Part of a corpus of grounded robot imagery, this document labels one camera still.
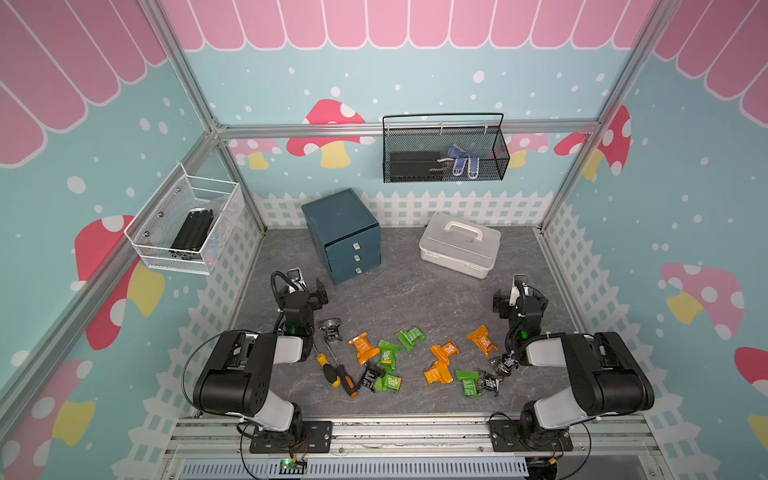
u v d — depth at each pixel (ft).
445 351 2.86
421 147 3.21
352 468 2.34
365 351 2.90
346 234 2.92
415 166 2.86
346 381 2.66
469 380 2.72
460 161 2.66
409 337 2.95
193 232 2.29
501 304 2.96
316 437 2.41
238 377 1.47
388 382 2.67
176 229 2.35
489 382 2.66
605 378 1.52
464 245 3.26
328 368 2.78
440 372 2.73
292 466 2.38
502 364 2.79
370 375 2.73
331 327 3.01
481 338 2.94
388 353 2.86
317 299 2.39
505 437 2.42
